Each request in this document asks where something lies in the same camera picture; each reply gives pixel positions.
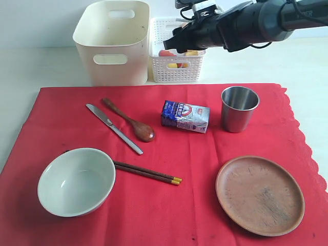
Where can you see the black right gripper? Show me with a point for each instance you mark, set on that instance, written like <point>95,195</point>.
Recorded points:
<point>200,34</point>

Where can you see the yellow lemon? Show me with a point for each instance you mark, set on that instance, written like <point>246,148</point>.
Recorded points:
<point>190,53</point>

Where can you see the red sausage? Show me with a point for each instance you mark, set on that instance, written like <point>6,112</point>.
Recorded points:
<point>167,53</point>

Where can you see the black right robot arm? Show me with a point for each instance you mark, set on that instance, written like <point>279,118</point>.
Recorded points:
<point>249,24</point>

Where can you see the white perforated plastic basket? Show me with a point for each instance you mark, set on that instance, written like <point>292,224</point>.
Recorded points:
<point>161,28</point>

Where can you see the cream plastic storage bin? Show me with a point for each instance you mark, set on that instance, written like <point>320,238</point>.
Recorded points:
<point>112,41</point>

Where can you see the blue and white milk carton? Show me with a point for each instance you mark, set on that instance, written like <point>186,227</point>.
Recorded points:
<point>185,116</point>

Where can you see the stainless steel cup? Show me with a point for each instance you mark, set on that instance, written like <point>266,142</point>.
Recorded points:
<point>238,105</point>

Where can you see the brown wooden spoon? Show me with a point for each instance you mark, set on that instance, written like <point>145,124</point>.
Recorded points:
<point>142,131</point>

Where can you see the stainless steel table knife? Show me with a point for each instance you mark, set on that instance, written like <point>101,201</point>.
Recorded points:
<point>103,117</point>

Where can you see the upper dark wooden chopstick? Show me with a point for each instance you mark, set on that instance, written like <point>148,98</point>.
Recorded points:
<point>147,171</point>

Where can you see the dark wooden chopstick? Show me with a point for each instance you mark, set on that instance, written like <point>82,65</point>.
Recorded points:
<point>148,175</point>
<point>147,171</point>

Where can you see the lower dark wooden chopstick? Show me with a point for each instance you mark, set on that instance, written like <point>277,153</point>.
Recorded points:
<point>148,175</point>

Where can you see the red tablecloth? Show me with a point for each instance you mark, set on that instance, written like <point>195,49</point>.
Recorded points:
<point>143,211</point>

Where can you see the round brown wooden plate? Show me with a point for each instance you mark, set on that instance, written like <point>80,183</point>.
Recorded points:
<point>260,196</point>

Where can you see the pale green ceramic bowl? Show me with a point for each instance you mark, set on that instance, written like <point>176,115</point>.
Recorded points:
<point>77,182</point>

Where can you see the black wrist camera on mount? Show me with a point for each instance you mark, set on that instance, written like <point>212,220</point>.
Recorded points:
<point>198,6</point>

